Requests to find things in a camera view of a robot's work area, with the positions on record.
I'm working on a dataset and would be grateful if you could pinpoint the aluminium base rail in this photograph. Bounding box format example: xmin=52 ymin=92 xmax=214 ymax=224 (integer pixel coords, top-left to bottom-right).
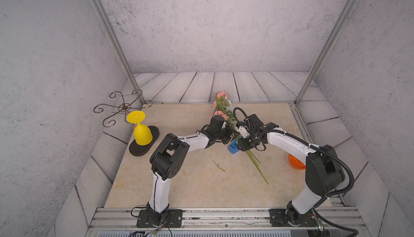
xmin=86 ymin=206 xmax=371 ymax=237

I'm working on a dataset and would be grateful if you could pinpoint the wrought iron scroll stand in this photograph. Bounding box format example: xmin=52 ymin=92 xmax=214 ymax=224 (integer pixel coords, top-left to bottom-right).
xmin=93 ymin=89 xmax=153 ymax=128

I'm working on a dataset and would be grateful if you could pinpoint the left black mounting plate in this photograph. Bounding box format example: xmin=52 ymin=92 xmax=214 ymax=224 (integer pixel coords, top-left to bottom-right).
xmin=136 ymin=209 xmax=183 ymax=228

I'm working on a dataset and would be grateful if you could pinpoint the artificial flower bouquet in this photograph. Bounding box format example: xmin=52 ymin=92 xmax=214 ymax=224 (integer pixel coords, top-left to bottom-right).
xmin=213 ymin=92 xmax=269 ymax=185

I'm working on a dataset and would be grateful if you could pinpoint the black mounting plate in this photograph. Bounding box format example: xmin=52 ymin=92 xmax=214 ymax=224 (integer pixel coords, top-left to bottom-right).
xmin=268 ymin=209 xmax=318 ymax=227
xmin=136 ymin=209 xmax=183 ymax=228

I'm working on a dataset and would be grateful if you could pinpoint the yellow plastic goblet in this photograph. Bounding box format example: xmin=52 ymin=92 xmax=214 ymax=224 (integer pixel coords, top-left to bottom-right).
xmin=127 ymin=111 xmax=153 ymax=146

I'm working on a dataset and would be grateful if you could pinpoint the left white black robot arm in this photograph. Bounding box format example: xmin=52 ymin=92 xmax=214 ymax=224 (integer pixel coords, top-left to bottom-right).
xmin=146 ymin=115 xmax=235 ymax=221

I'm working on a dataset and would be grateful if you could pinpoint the aluminium frame post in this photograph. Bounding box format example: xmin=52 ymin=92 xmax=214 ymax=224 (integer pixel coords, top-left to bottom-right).
xmin=90 ymin=0 xmax=140 ymax=90
xmin=294 ymin=0 xmax=358 ymax=106

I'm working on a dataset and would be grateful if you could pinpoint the right aluminium frame post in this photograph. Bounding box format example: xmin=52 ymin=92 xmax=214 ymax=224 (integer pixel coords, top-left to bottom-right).
xmin=294 ymin=0 xmax=358 ymax=106

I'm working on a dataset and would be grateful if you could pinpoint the black oval tray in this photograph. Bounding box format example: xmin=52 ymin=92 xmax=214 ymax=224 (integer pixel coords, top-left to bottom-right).
xmin=129 ymin=124 xmax=160 ymax=157

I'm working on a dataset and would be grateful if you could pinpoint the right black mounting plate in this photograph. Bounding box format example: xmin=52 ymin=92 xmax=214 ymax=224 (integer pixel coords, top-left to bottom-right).
xmin=268 ymin=209 xmax=318 ymax=227

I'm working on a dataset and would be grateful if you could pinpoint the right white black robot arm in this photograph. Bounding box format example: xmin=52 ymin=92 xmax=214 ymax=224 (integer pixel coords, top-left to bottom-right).
xmin=236 ymin=114 xmax=355 ymax=224

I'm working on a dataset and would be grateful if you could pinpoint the small broken green twig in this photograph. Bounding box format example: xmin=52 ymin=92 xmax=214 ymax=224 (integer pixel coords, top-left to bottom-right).
xmin=212 ymin=161 xmax=225 ymax=172

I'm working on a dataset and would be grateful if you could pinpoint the left aluminium frame post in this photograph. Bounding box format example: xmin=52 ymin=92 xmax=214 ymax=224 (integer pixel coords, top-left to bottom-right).
xmin=90 ymin=0 xmax=140 ymax=90

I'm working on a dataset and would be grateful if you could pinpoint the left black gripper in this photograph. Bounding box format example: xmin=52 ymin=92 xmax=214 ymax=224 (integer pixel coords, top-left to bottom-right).
xmin=214 ymin=124 xmax=241 ymax=145

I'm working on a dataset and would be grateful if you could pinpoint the orange plastic bowl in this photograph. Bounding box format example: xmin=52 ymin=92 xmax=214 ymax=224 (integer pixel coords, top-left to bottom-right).
xmin=289 ymin=155 xmax=306 ymax=170

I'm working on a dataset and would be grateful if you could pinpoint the blue tape dispenser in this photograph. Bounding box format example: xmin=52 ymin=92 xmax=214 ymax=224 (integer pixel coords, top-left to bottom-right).
xmin=227 ymin=139 xmax=239 ymax=154

